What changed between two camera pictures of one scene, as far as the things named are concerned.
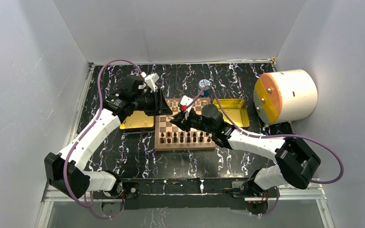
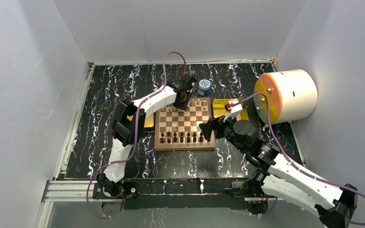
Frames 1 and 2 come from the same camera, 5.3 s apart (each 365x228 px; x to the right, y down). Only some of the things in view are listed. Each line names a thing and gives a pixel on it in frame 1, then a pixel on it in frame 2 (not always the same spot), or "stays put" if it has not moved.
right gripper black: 182,119 → 219,122
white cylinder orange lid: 285,96 stays put
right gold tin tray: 235,108 stays put
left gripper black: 160,107 → 184,106
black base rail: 140,194 stays put
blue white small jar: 206,91 stays put
